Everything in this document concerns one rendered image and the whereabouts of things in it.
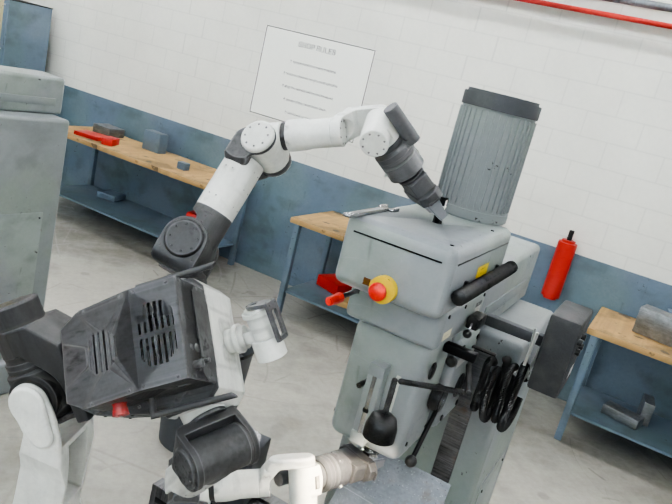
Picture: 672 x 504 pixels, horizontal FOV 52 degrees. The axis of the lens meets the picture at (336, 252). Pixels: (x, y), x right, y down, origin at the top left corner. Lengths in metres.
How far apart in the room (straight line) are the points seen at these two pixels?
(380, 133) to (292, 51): 5.36
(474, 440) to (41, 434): 1.20
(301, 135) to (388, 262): 0.34
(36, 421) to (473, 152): 1.18
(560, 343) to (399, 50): 4.73
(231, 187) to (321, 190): 5.06
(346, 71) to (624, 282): 3.01
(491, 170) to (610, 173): 4.04
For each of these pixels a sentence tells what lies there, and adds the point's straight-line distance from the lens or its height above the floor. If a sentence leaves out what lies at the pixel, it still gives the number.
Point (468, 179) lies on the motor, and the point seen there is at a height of 1.99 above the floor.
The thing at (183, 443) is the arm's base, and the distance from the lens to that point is 1.38.
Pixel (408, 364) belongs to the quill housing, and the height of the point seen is 1.57.
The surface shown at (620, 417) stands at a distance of 5.50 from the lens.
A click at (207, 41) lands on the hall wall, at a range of 7.39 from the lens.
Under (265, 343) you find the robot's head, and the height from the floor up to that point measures 1.61.
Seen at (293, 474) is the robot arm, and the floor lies 1.26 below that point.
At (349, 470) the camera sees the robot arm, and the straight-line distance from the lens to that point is 1.76.
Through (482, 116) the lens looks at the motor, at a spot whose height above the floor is 2.15.
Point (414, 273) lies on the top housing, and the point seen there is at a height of 1.81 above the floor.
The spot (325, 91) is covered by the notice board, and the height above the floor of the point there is 1.91.
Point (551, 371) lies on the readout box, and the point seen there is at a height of 1.58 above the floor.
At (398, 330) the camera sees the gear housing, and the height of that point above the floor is 1.65.
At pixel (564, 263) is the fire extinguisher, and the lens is 5.73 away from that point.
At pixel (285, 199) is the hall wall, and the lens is 6.77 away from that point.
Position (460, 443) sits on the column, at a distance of 2.17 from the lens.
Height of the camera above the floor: 2.19
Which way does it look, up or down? 15 degrees down
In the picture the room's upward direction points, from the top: 14 degrees clockwise
